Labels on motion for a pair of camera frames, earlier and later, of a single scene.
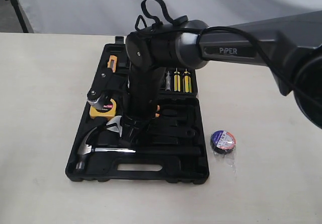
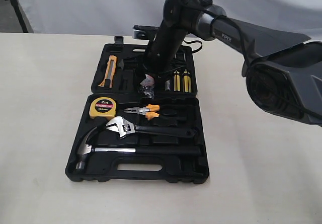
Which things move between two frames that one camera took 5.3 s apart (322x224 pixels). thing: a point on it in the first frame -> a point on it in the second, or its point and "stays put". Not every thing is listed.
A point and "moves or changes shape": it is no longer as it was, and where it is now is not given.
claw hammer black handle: [86, 148] stays put
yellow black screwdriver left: [177, 81] stays put
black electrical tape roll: [223, 141] moves or changes shape
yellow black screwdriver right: [186, 82] stays put
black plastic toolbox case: [173, 149] stays put
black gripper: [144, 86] -> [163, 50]
